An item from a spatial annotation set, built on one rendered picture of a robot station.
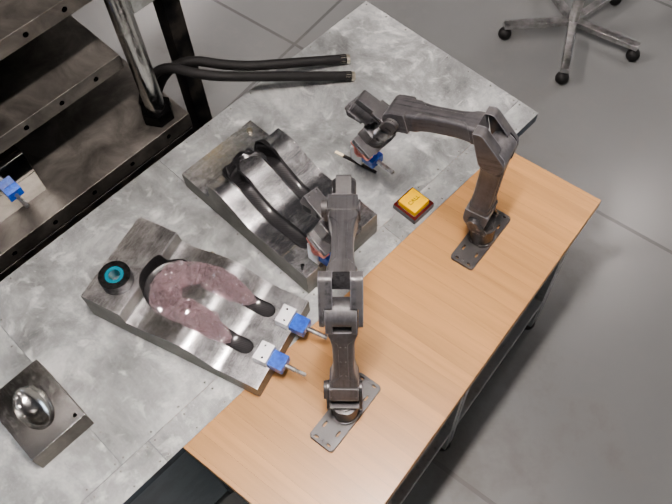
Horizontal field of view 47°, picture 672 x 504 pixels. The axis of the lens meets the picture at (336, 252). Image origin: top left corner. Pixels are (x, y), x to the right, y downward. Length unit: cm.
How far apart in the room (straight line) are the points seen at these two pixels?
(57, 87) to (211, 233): 57
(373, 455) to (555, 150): 184
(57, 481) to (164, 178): 87
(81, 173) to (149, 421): 80
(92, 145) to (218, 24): 153
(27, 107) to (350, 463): 125
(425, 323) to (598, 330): 110
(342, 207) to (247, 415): 58
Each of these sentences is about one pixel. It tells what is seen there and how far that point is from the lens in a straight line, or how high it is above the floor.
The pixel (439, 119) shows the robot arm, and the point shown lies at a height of 123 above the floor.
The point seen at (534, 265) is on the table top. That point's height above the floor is 80.
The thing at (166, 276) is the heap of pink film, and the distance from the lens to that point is 198.
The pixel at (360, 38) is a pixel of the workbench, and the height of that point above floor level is 80.
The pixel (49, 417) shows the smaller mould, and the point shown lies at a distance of 196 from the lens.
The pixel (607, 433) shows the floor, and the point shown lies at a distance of 281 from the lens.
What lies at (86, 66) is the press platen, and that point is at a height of 104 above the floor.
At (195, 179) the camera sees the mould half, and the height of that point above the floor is 86.
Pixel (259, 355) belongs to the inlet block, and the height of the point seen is 88.
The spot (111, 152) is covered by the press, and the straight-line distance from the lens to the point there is 238.
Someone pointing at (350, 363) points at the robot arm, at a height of 104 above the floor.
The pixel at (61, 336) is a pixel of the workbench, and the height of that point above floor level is 80.
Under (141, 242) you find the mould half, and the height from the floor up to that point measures 91.
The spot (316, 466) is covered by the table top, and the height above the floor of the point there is 80.
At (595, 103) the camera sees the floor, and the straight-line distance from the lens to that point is 353.
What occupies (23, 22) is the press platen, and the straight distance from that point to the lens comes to 206.
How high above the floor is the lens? 259
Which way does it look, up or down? 60 degrees down
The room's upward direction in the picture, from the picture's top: 4 degrees counter-clockwise
